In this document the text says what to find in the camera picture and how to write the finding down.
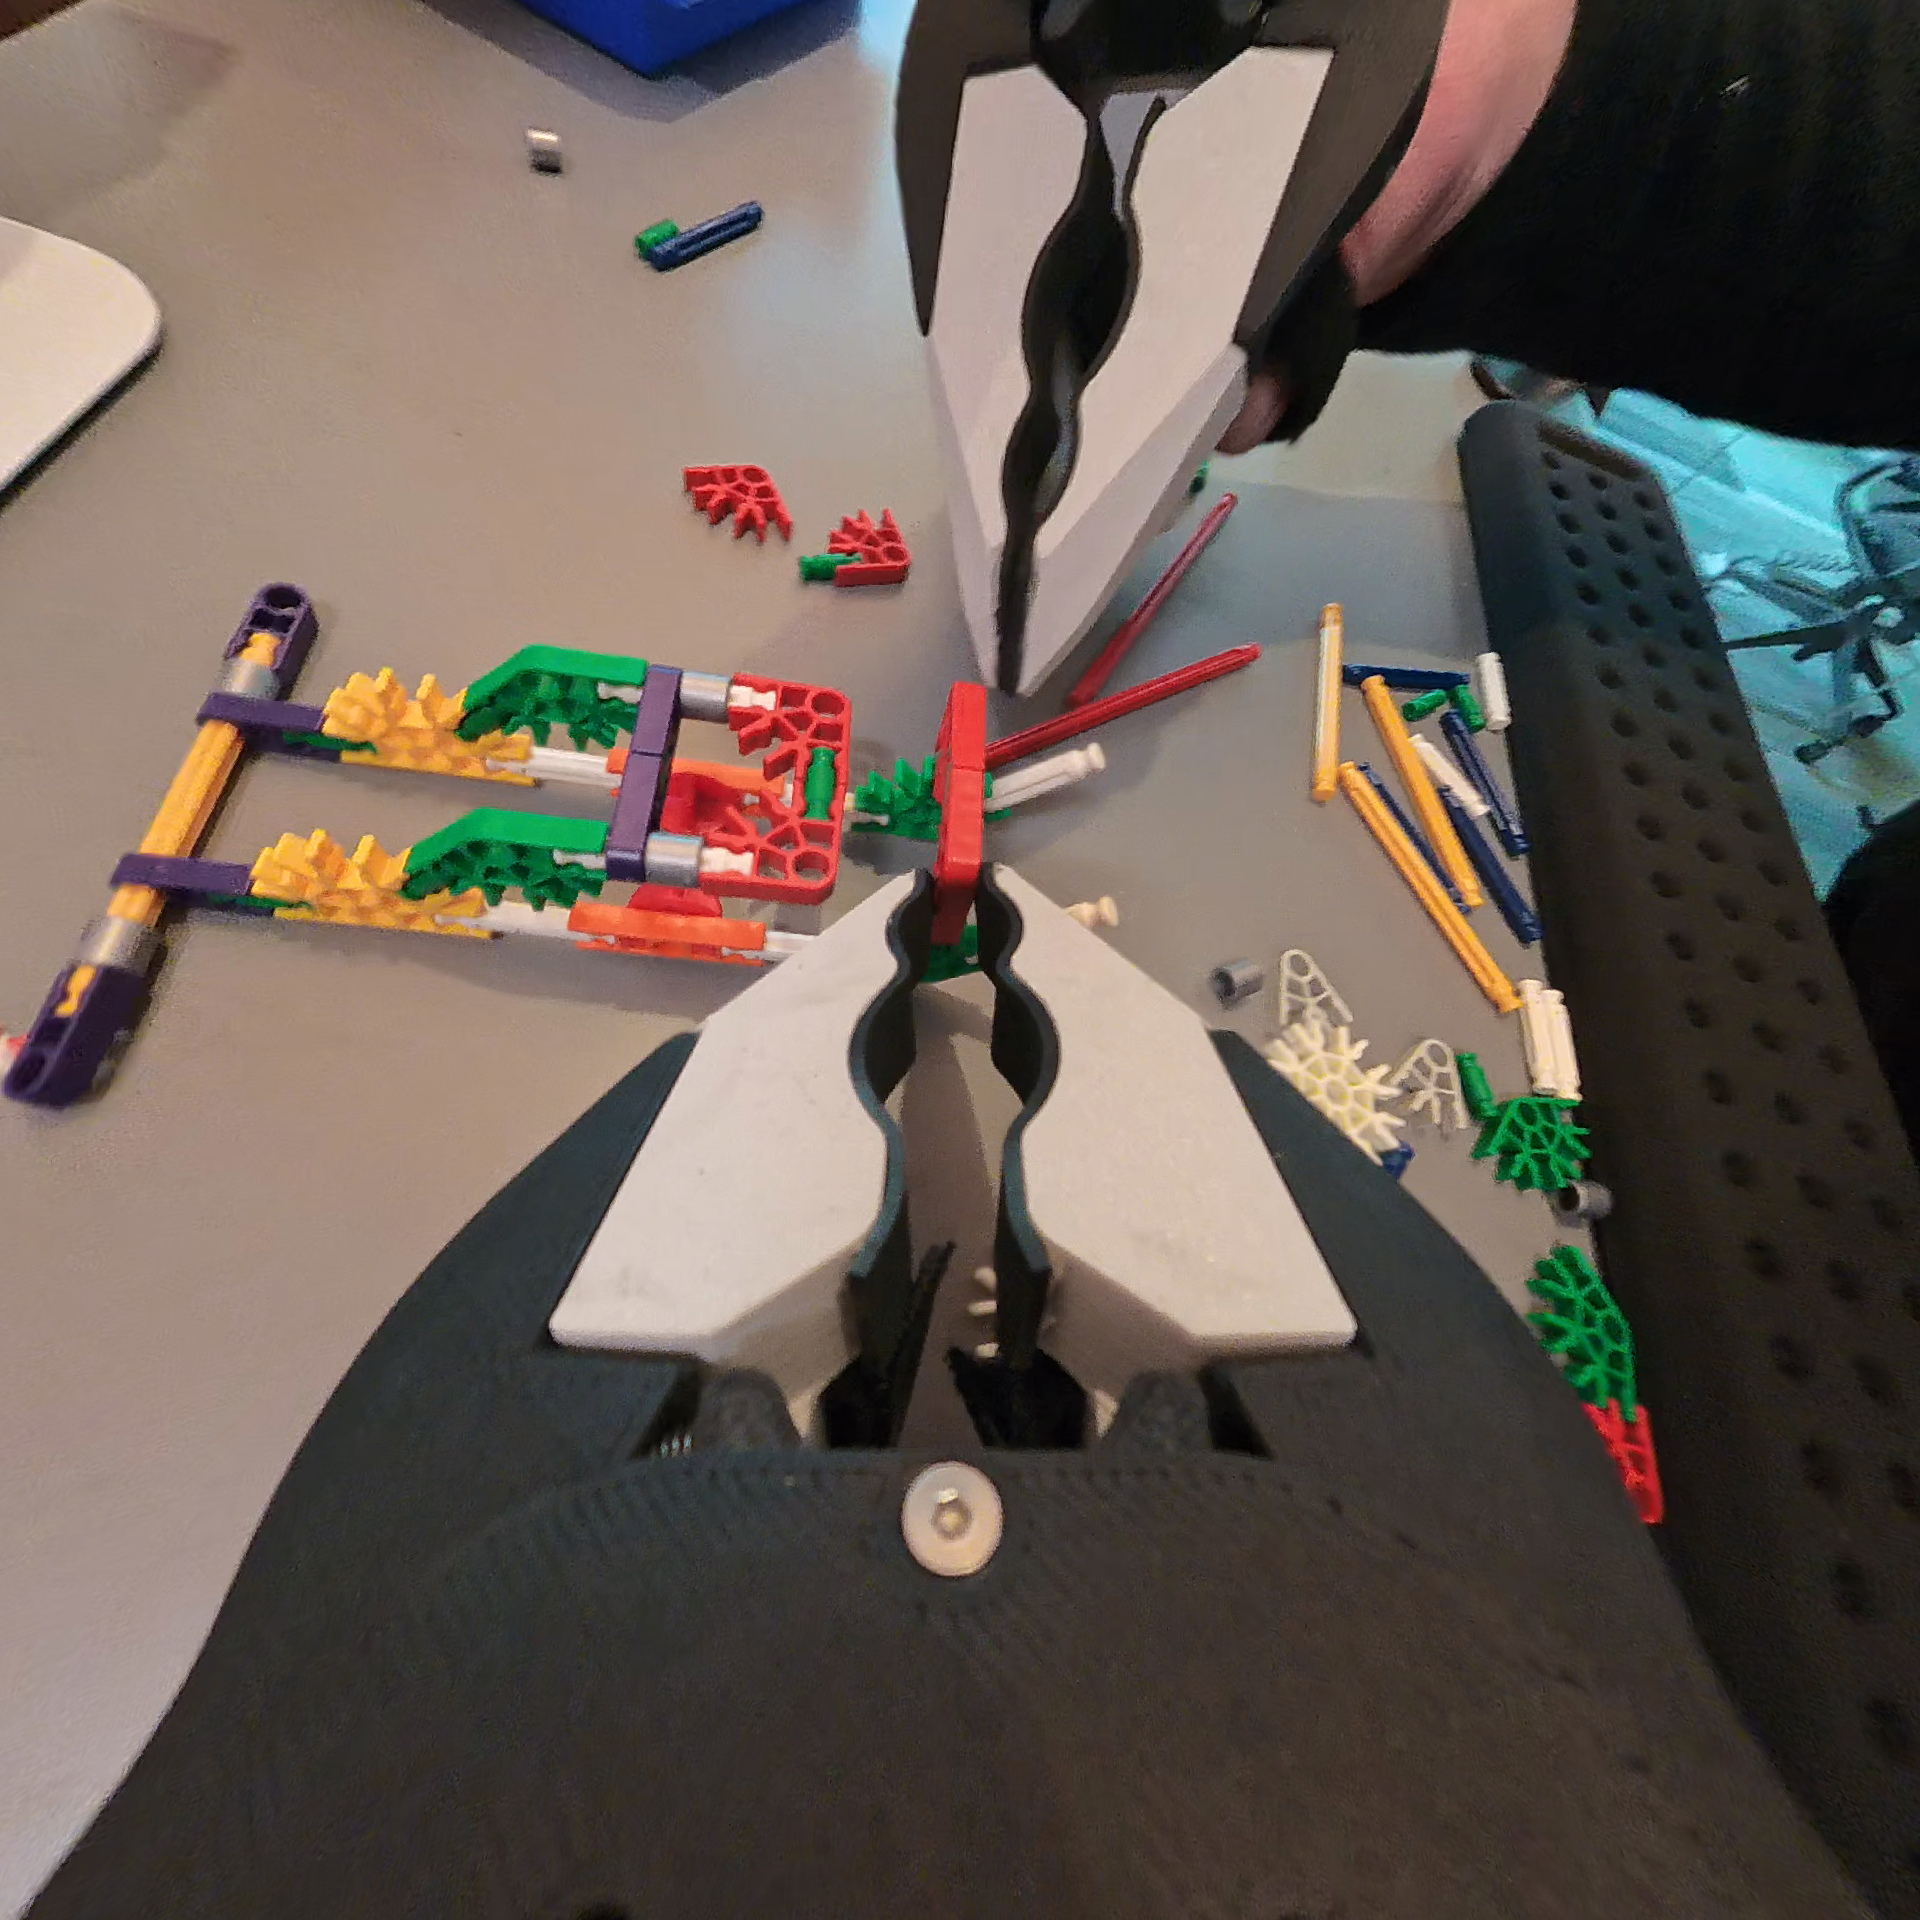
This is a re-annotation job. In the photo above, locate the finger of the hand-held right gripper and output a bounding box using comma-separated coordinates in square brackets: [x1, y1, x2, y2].
[928, 60, 1104, 695]
[1007, 40, 1340, 700]

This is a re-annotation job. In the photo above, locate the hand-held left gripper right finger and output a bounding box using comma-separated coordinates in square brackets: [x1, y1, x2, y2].
[972, 867, 1360, 1443]

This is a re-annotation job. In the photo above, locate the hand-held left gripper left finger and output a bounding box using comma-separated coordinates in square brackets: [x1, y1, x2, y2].
[551, 871, 935, 1449]

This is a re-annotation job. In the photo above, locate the multicoloured toy frame assembly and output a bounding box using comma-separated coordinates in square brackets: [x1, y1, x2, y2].
[107, 643, 1120, 992]

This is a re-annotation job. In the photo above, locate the purple rod-end connector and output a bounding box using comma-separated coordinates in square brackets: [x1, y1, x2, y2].
[228, 583, 320, 670]
[0, 960, 143, 1109]

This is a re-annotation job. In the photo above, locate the person's right forearm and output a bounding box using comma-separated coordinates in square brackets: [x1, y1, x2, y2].
[1358, 0, 1920, 453]

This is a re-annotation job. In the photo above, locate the person's right hand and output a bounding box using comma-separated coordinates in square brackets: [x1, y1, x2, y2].
[1340, 56, 1518, 303]

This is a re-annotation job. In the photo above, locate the thick blue rod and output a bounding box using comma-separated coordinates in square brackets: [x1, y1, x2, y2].
[644, 201, 768, 271]

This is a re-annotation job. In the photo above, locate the green fan connector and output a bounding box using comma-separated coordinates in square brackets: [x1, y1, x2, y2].
[1470, 1094, 1594, 1193]
[1526, 1245, 1637, 1419]

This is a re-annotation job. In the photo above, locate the blue plastic bin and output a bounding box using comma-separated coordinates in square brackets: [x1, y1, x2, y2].
[516, 0, 842, 78]

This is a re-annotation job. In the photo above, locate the black perforated foam strip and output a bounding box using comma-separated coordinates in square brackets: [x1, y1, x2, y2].
[1458, 403, 1920, 1800]

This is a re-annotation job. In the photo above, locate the white tray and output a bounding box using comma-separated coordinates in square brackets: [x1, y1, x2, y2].
[0, 216, 164, 495]

